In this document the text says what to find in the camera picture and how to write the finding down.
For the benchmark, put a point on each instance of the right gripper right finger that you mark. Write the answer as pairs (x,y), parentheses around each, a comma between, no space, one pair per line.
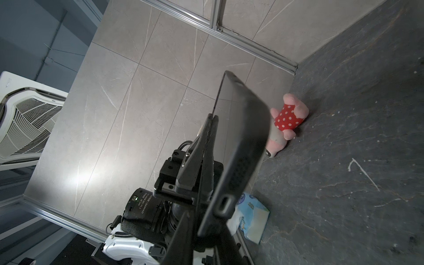
(227,251)

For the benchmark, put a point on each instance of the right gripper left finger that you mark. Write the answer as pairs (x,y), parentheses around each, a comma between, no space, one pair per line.
(180,251)

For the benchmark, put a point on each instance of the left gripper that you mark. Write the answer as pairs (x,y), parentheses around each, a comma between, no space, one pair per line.
(192,175)

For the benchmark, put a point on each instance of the black phone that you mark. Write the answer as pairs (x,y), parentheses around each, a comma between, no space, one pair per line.
(222,205)

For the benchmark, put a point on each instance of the black phone case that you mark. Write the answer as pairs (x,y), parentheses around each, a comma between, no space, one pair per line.
(250,136)

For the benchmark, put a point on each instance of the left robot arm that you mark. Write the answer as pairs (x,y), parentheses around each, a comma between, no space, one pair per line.
(162,226)

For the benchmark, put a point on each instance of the wet wipes pack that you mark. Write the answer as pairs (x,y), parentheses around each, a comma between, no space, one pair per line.
(250,217)

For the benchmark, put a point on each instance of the pink pig plush toy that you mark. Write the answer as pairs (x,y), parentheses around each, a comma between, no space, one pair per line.
(283,123)

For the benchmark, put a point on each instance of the ceiling air conditioner unit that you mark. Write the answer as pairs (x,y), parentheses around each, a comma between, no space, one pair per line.
(29,112)

